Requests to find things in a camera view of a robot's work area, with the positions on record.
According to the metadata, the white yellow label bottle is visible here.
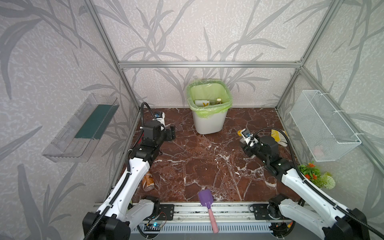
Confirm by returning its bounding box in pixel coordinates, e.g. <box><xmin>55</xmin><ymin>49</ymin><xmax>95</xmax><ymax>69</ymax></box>
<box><xmin>195</xmin><ymin>100</ymin><xmax>210</xmax><ymax>107</ymax></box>

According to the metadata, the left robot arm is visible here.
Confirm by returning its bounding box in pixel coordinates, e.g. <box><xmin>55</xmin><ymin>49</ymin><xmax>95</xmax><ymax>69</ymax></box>
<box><xmin>82</xmin><ymin>112</ymin><xmax>176</xmax><ymax>240</ymax></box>

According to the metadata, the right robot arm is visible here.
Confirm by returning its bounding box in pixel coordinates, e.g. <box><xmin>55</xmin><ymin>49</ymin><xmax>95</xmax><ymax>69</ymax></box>
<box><xmin>238</xmin><ymin>129</ymin><xmax>384</xmax><ymax>240</ymax></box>

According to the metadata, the white trash bin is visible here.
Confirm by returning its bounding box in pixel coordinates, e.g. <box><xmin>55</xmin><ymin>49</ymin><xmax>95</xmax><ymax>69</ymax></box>
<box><xmin>192</xmin><ymin>111</ymin><xmax>227</xmax><ymax>135</ymax></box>

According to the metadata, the green bin liner bag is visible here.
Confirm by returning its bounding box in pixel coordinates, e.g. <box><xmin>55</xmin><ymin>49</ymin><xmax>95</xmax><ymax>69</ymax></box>
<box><xmin>186</xmin><ymin>79</ymin><xmax>233</xmax><ymax>118</ymax></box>

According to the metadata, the yellow snack wrapper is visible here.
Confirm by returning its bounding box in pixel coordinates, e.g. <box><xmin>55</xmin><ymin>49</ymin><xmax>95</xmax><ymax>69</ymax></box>
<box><xmin>271</xmin><ymin>130</ymin><xmax>288</xmax><ymax>147</ymax></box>

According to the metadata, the brown coffee bottle lying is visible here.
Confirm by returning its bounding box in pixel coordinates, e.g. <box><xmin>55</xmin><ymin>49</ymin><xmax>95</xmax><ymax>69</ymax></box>
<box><xmin>142</xmin><ymin>171</ymin><xmax>155</xmax><ymax>192</ymax></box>

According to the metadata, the artificial flower pot plant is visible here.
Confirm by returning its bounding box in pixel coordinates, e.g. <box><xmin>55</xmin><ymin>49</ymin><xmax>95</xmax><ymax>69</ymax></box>
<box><xmin>299</xmin><ymin>162</ymin><xmax>336</xmax><ymax>190</ymax></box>

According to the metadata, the purple pink silicone spatula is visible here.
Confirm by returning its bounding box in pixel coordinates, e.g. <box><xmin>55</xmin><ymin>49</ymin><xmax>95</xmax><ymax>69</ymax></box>
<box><xmin>198</xmin><ymin>189</ymin><xmax>219</xmax><ymax>234</ymax></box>

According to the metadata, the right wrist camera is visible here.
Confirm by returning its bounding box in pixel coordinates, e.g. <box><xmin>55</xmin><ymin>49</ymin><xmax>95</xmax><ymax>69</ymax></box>
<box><xmin>241</xmin><ymin>128</ymin><xmax>280</xmax><ymax>154</ymax></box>

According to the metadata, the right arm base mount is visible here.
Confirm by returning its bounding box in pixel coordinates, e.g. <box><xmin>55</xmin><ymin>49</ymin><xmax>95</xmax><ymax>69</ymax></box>
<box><xmin>249</xmin><ymin>203</ymin><xmax>281</xmax><ymax>220</ymax></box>

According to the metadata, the white wire mesh basket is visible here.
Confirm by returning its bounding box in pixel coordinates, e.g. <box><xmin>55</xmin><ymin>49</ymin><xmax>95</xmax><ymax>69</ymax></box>
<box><xmin>290</xmin><ymin>90</ymin><xmax>362</xmax><ymax>162</ymax></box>

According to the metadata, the aluminium front rail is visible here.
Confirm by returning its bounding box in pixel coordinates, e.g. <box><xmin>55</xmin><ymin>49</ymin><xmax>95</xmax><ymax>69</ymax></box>
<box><xmin>128</xmin><ymin>201</ymin><xmax>340</xmax><ymax>224</ymax></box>

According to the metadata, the clear acrylic wall shelf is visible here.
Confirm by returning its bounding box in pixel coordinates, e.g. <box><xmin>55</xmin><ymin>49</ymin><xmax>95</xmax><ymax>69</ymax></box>
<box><xmin>42</xmin><ymin>94</ymin><xmax>120</xmax><ymax>163</ymax></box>

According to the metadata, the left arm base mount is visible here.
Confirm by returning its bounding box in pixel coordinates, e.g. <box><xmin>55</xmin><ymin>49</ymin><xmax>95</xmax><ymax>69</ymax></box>
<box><xmin>145</xmin><ymin>204</ymin><xmax>175</xmax><ymax>221</ymax></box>

